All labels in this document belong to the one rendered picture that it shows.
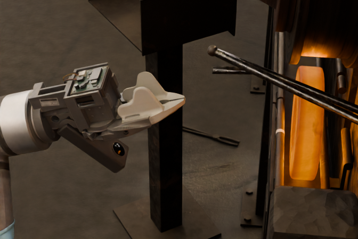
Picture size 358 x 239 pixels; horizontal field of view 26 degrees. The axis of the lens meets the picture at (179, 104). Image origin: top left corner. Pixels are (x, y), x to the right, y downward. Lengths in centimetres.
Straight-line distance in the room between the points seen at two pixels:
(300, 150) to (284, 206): 16
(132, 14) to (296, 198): 79
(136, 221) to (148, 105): 91
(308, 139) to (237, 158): 112
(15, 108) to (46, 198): 94
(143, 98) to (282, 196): 27
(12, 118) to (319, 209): 47
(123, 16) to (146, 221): 59
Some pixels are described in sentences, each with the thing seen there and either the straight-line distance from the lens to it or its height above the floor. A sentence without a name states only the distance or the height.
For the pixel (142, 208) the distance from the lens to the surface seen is 198.
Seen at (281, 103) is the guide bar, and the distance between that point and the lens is 116.
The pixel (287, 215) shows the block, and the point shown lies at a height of 80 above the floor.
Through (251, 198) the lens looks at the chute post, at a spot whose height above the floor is 1.
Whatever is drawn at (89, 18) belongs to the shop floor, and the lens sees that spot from 273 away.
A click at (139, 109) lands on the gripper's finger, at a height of 75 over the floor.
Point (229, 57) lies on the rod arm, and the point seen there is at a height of 90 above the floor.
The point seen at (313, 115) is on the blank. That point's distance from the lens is 101.
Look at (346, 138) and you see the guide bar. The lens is 103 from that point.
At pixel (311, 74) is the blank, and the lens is 105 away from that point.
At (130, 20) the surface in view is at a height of 60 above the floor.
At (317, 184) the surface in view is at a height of 66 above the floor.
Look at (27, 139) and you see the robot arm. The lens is 112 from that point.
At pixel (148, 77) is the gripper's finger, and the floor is 78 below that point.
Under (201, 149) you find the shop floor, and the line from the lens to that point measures 215.
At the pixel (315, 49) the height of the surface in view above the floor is 97.
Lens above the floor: 142
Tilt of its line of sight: 38 degrees down
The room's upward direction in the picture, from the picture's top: straight up
